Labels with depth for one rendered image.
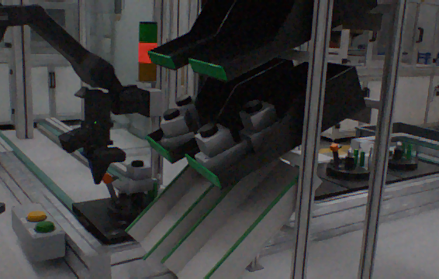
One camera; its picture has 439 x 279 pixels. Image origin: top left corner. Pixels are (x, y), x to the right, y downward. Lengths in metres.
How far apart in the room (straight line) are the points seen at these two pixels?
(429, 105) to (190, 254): 6.97
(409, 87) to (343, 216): 5.91
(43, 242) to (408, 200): 1.08
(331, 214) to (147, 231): 0.58
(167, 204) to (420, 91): 6.68
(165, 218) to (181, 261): 0.14
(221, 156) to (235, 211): 0.16
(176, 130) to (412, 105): 6.67
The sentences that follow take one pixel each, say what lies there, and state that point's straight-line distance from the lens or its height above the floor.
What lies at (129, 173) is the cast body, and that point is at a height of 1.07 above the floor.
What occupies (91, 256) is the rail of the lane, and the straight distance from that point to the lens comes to 1.08.
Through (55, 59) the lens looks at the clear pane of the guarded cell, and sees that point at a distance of 2.51.
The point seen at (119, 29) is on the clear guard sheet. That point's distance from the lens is 1.65.
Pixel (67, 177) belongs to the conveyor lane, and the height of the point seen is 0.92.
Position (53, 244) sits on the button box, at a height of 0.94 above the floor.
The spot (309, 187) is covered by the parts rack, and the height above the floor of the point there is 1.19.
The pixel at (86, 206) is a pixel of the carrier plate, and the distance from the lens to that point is 1.31.
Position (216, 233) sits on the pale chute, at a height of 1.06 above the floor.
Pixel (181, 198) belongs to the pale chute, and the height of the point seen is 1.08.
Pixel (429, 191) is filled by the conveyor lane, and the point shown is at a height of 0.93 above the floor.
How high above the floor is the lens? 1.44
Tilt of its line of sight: 14 degrees down
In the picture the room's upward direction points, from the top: 3 degrees clockwise
